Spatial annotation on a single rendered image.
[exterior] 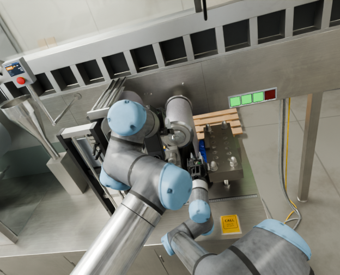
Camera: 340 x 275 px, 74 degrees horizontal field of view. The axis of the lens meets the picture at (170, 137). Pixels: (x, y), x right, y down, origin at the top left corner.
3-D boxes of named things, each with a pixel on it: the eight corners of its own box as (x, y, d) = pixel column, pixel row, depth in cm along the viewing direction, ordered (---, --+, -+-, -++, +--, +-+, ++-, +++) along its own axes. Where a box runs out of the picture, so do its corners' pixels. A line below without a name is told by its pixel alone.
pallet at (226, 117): (237, 107, 340) (236, 101, 334) (243, 142, 275) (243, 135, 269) (162, 119, 371) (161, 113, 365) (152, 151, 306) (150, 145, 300)
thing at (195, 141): (199, 169, 111) (192, 139, 101) (197, 141, 130) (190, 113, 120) (200, 169, 111) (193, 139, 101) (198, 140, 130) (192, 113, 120)
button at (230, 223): (223, 233, 95) (222, 230, 94) (220, 219, 101) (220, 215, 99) (240, 232, 94) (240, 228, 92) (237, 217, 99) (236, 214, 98)
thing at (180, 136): (177, 147, 101) (164, 138, 98) (177, 144, 103) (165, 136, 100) (189, 137, 97) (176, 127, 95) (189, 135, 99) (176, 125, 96)
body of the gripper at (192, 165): (203, 154, 98) (205, 174, 88) (206, 168, 103) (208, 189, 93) (186, 157, 100) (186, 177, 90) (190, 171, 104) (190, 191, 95)
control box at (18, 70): (16, 90, 89) (-2, 65, 84) (21, 84, 95) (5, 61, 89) (32, 84, 90) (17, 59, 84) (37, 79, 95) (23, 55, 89)
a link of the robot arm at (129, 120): (99, 132, 46) (110, 93, 46) (121, 135, 57) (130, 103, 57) (133, 143, 45) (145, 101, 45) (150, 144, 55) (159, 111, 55)
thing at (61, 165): (65, 199, 137) (2, 122, 105) (74, 182, 149) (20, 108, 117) (85, 197, 135) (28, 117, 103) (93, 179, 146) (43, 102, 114)
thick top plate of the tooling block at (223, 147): (210, 182, 110) (208, 173, 107) (204, 135, 142) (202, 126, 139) (243, 178, 107) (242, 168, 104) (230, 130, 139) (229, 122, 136)
